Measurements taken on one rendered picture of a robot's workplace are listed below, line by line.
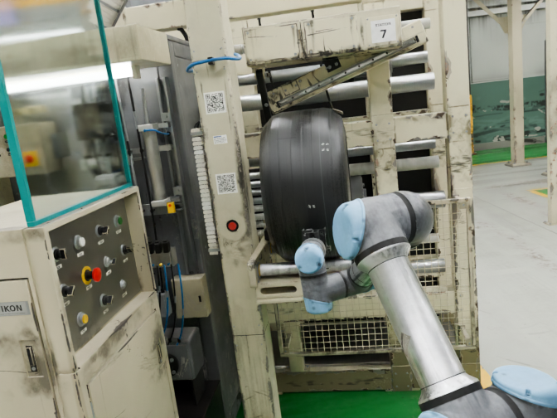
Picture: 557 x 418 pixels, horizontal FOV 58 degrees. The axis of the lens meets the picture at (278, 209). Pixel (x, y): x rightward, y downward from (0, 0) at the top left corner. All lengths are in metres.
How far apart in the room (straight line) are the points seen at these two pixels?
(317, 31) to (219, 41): 0.42
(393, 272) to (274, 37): 1.28
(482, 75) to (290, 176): 10.28
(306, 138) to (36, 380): 1.03
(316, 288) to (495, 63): 10.70
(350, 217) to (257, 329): 1.08
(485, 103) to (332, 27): 9.77
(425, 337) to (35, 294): 0.90
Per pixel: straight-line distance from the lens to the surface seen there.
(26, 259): 1.33
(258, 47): 2.07
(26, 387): 1.48
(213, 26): 1.85
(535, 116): 12.16
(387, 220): 1.03
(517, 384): 1.03
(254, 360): 2.07
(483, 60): 11.77
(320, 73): 2.18
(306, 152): 1.64
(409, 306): 0.99
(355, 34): 2.05
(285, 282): 1.81
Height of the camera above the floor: 1.48
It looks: 12 degrees down
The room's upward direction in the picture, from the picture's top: 7 degrees counter-clockwise
